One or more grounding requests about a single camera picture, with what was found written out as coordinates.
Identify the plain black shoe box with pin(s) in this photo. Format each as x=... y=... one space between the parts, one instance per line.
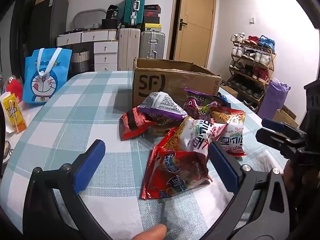
x=151 y=20

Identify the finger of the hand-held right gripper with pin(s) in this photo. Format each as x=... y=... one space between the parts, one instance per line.
x=272 y=137
x=273 y=125

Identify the person's left hand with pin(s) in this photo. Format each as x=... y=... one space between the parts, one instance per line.
x=150 y=233

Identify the grey oval frame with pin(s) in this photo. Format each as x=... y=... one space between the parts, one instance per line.
x=87 y=10

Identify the dark red snack packet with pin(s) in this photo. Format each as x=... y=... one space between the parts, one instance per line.
x=180 y=175

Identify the brown cardboard box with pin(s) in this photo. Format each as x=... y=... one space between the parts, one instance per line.
x=175 y=80

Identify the woven laundry basket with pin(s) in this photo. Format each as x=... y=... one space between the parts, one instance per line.
x=80 y=60

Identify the blue cartoon tote bag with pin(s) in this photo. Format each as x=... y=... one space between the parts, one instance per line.
x=45 y=80

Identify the silver suitcase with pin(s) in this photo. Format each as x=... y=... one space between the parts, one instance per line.
x=152 y=43

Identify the shoe rack with shoes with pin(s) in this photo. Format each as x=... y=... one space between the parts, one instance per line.
x=265 y=42

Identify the blue snack packet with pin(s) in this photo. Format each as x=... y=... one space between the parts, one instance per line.
x=223 y=97

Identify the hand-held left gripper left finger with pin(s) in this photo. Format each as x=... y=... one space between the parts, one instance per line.
x=90 y=166

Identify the person's right hand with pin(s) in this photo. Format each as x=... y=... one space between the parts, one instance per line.
x=291 y=182

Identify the black and red shoe box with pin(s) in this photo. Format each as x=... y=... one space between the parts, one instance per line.
x=152 y=10

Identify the black bag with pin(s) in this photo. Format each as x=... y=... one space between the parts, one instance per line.
x=112 y=12

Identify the purple bag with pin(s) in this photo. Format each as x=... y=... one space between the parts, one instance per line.
x=272 y=100

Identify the yellow and black box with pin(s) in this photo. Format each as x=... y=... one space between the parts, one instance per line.
x=151 y=27

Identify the red plush toy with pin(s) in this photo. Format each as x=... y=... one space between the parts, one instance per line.
x=15 y=87

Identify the black storage box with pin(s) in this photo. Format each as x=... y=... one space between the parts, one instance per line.
x=108 y=24

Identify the white dresser with drawers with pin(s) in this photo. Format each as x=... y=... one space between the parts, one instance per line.
x=105 y=47

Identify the small plain cardboard box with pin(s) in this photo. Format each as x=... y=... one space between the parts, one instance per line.
x=228 y=91

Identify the white and red noodle packet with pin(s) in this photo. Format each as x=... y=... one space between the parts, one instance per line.
x=197 y=135
x=232 y=132

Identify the teal suitcase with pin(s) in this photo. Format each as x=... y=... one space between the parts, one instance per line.
x=133 y=7

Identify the cream suitcase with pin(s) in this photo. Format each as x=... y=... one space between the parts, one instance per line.
x=128 y=47

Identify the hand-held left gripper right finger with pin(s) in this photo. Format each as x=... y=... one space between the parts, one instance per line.
x=222 y=172

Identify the yellow snack packet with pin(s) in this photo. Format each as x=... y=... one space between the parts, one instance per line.
x=12 y=112

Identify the printed cardboard box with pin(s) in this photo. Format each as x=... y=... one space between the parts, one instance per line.
x=285 y=117

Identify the grey refrigerator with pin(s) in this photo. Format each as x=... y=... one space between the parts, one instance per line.
x=50 y=25

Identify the wooden door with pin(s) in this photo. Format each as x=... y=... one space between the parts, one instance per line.
x=197 y=17

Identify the purple and white snack packet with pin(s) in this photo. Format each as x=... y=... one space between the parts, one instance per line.
x=162 y=105

